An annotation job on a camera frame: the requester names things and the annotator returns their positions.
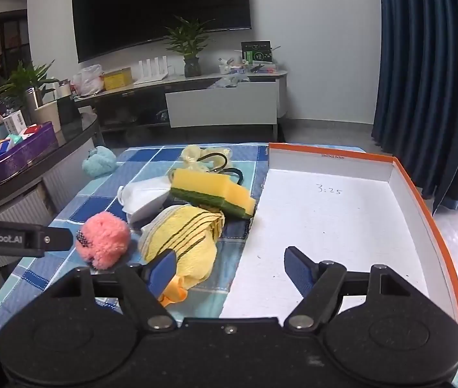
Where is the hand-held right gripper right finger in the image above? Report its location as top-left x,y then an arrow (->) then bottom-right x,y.
283,246 -> 413,331

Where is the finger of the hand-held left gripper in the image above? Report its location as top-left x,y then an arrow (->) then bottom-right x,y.
44,228 -> 72,252

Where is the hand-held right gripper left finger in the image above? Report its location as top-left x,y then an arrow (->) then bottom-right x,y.
49,249 -> 178,331

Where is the orange cloth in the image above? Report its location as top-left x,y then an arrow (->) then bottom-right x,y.
158,275 -> 187,307

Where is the yellow striped knitted pouch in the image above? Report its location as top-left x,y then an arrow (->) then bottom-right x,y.
138,204 -> 225,292

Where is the pink crochet pouch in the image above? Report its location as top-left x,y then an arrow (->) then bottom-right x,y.
76,212 -> 132,269

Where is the orange-edged cardboard box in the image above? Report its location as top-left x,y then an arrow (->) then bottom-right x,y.
219,142 -> 458,346

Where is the white face mask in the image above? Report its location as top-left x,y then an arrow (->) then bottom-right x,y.
117,177 -> 173,227

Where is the light blue crochet pouch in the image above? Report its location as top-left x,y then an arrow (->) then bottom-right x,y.
82,146 -> 117,177

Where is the yellow green sponge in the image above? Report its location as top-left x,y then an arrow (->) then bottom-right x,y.
170,168 -> 257,220

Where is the ribbed black hair band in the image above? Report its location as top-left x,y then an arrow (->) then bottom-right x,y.
216,167 -> 244,186

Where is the pale yellow fabric scrunchie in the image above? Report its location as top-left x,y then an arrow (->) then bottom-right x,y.
181,145 -> 234,172

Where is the smooth black hair band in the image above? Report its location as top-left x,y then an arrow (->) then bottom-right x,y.
200,152 -> 230,170

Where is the white ribbed cabinet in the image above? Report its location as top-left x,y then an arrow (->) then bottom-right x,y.
0,141 -> 96,231

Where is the blue checkered blanket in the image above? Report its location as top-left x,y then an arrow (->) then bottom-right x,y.
0,142 -> 367,342

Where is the purple basket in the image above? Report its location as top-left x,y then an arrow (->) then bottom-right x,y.
0,122 -> 59,187

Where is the black glass table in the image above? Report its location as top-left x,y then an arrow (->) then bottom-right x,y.
0,111 -> 104,217

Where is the leafy plant in white pot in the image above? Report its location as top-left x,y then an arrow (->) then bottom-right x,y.
0,60 -> 62,133

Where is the white plastic bag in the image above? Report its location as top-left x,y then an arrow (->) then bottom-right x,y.
71,65 -> 105,97

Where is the yellow box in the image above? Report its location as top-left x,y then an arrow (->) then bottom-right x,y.
103,68 -> 133,90

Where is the white tv cabinet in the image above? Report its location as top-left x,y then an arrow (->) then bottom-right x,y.
76,69 -> 289,138

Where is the white router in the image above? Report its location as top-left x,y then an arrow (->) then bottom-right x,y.
134,56 -> 169,85

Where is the clear plastic bag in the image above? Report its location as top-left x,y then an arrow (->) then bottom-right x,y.
207,75 -> 250,90

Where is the potted plant in dark vase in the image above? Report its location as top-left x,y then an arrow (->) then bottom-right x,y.
163,16 -> 215,78

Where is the clutter of small items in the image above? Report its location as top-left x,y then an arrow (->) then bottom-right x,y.
218,54 -> 278,77

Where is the green black box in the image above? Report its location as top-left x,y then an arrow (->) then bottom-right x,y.
241,41 -> 273,64

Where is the black television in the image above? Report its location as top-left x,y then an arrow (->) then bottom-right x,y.
71,0 -> 252,63

